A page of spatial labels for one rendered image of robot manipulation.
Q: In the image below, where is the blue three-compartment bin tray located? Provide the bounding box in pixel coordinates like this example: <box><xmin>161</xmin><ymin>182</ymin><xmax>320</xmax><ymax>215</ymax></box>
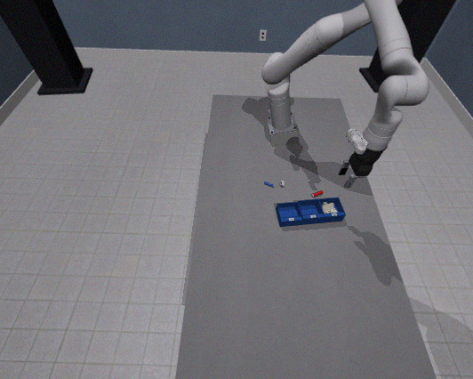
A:
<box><xmin>276</xmin><ymin>198</ymin><xmax>346</xmax><ymax>227</ymax></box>

